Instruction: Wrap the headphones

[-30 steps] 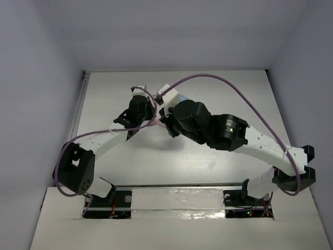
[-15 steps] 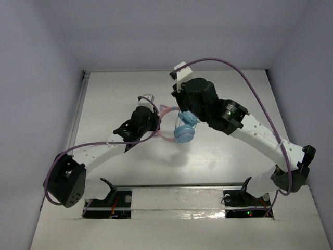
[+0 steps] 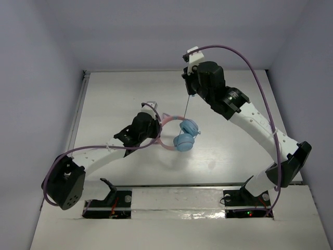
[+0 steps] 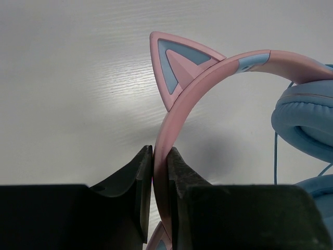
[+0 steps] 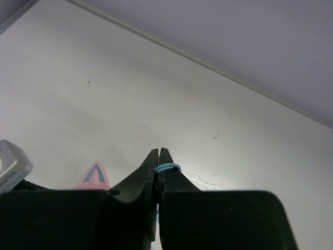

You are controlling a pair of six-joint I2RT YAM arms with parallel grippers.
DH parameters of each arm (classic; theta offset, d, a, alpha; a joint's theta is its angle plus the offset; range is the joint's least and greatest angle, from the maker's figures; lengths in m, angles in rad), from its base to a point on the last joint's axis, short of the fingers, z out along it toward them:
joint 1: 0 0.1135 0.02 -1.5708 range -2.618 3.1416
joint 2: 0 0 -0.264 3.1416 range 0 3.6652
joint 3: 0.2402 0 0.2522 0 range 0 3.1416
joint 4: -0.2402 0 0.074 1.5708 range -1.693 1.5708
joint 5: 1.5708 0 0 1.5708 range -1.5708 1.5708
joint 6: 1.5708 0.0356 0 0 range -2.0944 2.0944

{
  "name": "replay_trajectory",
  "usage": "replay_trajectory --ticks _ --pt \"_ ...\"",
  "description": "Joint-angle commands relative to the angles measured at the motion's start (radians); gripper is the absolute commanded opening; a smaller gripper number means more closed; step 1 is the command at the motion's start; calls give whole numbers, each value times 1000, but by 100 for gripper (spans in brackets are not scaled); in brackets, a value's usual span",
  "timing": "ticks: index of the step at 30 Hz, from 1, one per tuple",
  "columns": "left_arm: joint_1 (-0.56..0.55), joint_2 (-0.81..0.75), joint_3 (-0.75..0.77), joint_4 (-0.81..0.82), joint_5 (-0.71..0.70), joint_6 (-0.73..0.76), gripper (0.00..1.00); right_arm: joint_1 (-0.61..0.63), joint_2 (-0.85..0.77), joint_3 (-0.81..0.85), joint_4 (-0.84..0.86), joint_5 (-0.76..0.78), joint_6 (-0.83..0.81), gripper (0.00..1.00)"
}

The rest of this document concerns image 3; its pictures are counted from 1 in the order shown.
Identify pink blue cat-ear headphones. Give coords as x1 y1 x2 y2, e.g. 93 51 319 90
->
154 113 201 152

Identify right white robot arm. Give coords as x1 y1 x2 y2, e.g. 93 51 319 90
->
182 61 312 205

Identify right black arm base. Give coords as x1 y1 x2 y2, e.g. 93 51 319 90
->
220 176 274 218

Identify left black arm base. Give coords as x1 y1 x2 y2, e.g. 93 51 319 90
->
82 178 132 219

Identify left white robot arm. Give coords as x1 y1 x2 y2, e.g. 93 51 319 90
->
42 112 161 210

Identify white foam front panel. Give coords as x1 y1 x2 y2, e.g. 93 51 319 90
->
131 187 225 220

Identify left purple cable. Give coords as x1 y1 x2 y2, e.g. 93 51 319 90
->
39 103 163 217

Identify purple cable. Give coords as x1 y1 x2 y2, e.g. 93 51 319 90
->
39 103 163 217
183 45 283 218

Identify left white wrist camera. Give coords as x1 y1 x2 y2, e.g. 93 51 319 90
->
141 101 158 118

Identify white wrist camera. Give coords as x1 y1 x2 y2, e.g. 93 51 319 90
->
141 101 158 118
183 46 204 75

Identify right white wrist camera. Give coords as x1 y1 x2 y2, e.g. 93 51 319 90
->
183 46 204 75

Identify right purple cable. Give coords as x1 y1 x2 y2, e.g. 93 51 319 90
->
183 45 283 218

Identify aluminium rail left edge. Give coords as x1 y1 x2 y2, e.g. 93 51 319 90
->
59 70 91 155

